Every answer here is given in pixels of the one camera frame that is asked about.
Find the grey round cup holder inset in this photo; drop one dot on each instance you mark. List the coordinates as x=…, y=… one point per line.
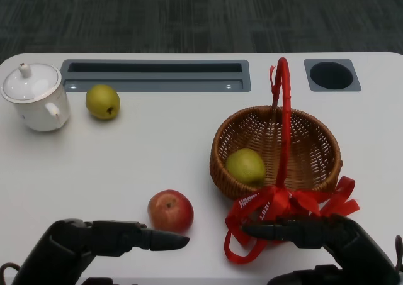
x=332, y=74

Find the red apple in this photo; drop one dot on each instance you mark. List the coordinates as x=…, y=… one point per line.
x=170, y=211

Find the white cup lid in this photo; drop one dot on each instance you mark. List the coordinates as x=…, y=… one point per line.
x=31, y=82

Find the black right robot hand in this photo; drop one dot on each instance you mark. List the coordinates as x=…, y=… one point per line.
x=340, y=234

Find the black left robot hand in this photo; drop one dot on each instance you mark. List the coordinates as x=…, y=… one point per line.
x=78, y=241

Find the green pear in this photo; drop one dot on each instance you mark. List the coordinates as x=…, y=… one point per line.
x=102, y=101
x=245, y=167

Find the white ceramic teapot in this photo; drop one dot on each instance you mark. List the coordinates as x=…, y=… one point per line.
x=37, y=115

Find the grey slot tray inset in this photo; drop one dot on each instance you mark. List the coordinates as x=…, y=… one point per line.
x=157, y=83

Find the red birthday ribbon bow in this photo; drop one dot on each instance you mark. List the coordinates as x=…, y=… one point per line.
x=283, y=200

